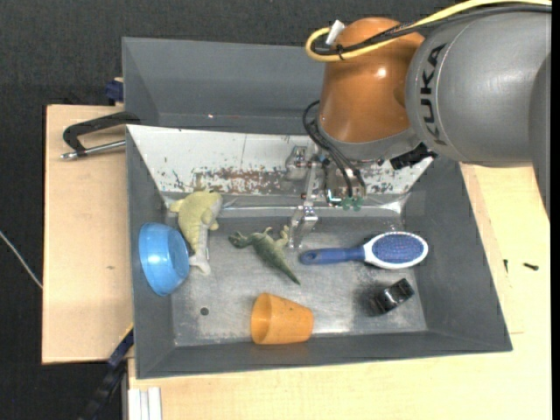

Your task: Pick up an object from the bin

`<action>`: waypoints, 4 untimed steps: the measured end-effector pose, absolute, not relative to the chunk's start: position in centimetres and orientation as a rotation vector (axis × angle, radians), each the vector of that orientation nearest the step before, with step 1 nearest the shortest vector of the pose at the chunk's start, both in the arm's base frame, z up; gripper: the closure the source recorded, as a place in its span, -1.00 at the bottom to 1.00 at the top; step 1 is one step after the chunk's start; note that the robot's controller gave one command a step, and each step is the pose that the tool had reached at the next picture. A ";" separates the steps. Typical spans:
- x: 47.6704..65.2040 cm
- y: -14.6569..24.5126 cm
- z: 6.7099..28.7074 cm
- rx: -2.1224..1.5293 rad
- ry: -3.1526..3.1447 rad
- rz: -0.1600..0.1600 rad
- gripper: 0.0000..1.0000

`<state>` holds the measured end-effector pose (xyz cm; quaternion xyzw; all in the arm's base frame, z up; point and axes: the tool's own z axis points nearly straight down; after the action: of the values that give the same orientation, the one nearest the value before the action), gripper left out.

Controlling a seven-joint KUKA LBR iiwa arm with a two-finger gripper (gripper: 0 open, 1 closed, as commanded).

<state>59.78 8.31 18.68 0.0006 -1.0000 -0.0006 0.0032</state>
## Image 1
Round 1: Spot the grey metal bin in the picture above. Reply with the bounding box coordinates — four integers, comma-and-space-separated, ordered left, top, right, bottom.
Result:
121, 36, 514, 380

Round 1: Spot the black tape roll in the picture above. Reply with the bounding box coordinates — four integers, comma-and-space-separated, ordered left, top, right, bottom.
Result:
364, 276, 417, 318

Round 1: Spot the orange plastic cup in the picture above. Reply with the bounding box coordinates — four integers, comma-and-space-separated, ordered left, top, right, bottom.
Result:
249, 291, 316, 346

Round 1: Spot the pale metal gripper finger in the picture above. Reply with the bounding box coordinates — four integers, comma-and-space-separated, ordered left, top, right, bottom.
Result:
301, 206, 319, 249
288, 206, 310, 249

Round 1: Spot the blue and white brush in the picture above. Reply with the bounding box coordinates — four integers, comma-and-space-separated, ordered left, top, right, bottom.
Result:
297, 230, 430, 271

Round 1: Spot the yellow-green plush fish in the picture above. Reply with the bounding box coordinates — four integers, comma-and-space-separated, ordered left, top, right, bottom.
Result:
169, 189, 225, 276

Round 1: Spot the blue plastic bowl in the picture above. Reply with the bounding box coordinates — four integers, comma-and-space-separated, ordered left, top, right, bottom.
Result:
138, 221, 191, 298

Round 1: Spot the green toy dinosaur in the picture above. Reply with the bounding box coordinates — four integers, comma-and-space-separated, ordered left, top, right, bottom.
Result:
227, 225, 303, 287

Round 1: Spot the black cylinder on white bracket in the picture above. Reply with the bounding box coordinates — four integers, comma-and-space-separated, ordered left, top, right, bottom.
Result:
388, 143, 438, 171

